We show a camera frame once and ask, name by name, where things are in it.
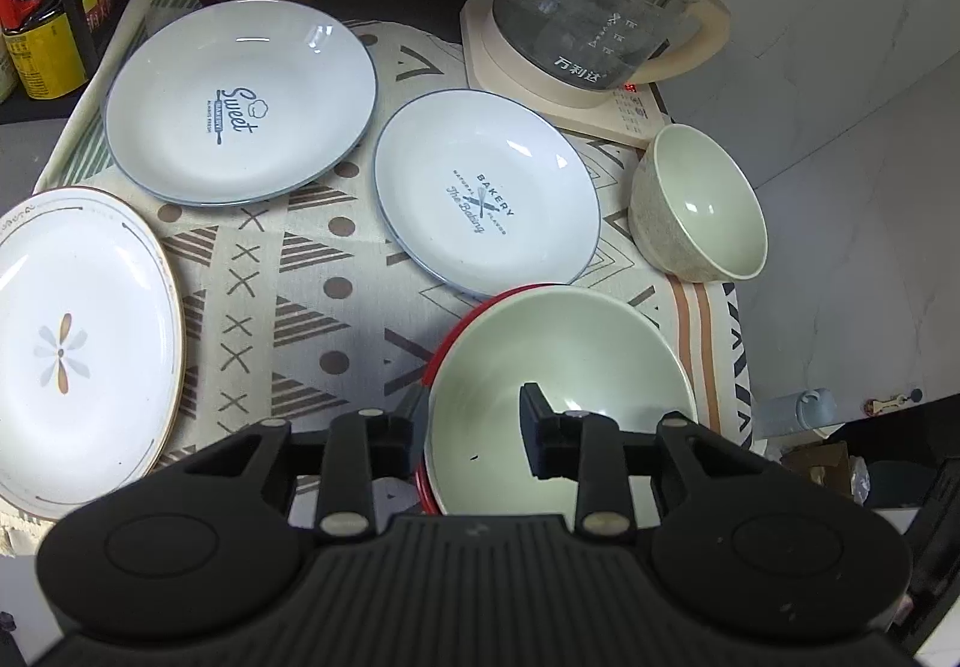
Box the small blue-rimmed white plate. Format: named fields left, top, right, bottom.
left=373, top=89, right=603, bottom=299

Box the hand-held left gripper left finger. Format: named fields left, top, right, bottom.
left=180, top=386, right=430, bottom=537

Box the cream kettle base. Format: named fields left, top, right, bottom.
left=459, top=0, right=672, bottom=151

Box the cardboard box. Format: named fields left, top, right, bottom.
left=780, top=440, right=852, bottom=488

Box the large pale green bowl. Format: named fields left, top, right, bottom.
left=415, top=283, right=700, bottom=518

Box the patterned table cloth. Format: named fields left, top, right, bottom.
left=30, top=0, right=755, bottom=540

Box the small speckled pale green bowl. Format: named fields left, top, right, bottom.
left=628, top=123, right=770, bottom=283

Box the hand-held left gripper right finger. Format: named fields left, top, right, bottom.
left=520, top=380, right=752, bottom=537

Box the white plate with floral print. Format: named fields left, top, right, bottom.
left=0, top=185, right=186, bottom=524

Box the large blue-rimmed white plate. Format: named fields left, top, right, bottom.
left=103, top=0, right=378, bottom=207

